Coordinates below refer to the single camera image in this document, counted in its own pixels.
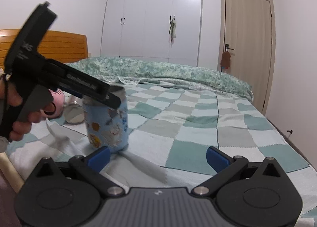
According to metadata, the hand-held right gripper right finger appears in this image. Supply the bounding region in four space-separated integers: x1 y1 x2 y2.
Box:
193 146 286 196

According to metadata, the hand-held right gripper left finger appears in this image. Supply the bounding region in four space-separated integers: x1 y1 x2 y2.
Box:
35 146 125 197

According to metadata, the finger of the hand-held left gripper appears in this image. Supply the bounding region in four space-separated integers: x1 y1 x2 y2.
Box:
85 85 122 110

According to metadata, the blue cup with stickers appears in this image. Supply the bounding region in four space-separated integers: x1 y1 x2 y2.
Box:
82 86 129 155

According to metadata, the pink cup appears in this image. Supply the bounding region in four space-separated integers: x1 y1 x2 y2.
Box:
42 88 65 120

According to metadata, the person's left hand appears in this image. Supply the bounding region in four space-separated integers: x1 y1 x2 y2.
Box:
0 78 43 142

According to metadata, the checkered blanket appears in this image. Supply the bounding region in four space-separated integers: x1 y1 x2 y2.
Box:
5 81 317 227

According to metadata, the wooden bed headboard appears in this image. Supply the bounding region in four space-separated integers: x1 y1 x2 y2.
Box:
0 29 89 69

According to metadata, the green floral quilt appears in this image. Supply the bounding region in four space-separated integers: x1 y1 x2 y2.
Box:
65 56 254 106

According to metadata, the white wardrobe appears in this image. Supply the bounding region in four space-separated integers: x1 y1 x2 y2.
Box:
100 0 204 67

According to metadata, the green hanging pendant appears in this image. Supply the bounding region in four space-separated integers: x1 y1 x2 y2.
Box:
169 17 178 43

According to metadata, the brown plush toy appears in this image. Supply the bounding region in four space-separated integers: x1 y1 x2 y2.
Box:
220 51 232 73

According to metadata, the beige door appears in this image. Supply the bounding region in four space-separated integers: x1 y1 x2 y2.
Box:
218 0 277 116

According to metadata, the black door handle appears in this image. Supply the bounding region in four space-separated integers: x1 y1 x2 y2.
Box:
223 42 235 55

